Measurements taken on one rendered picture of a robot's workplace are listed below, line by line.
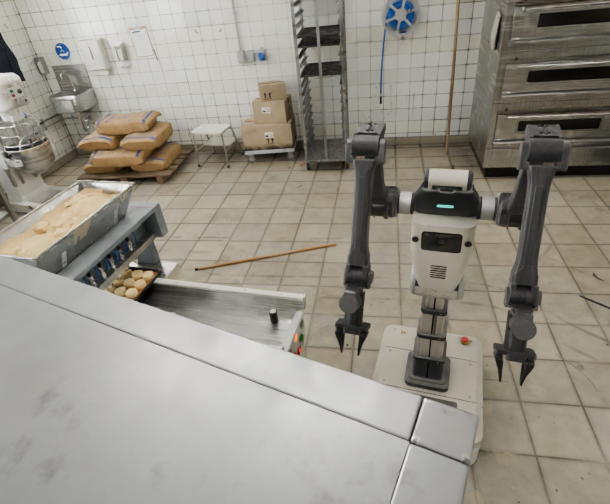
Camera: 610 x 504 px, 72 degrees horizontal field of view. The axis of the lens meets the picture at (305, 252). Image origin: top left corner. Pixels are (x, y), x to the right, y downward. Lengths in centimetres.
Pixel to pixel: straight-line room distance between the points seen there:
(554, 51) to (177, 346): 436
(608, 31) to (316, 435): 447
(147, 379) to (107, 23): 595
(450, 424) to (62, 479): 21
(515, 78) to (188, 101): 377
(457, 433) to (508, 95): 426
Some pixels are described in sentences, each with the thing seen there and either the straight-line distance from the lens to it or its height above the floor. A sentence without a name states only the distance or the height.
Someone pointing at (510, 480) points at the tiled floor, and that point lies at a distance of 238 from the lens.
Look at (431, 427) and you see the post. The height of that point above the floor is 182.
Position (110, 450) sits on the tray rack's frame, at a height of 182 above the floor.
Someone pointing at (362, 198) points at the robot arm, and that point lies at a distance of 123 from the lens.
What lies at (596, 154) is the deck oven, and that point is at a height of 23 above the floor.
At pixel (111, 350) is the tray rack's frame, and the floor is 182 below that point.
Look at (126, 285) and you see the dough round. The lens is 204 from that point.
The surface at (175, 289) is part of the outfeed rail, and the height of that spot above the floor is 87.
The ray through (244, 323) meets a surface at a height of 84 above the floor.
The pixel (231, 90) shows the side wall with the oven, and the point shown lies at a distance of 569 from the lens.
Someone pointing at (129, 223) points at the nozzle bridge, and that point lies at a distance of 194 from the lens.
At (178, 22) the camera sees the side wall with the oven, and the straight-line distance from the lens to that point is 575.
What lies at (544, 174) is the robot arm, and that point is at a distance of 121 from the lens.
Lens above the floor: 203
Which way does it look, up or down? 35 degrees down
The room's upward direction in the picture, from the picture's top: 7 degrees counter-clockwise
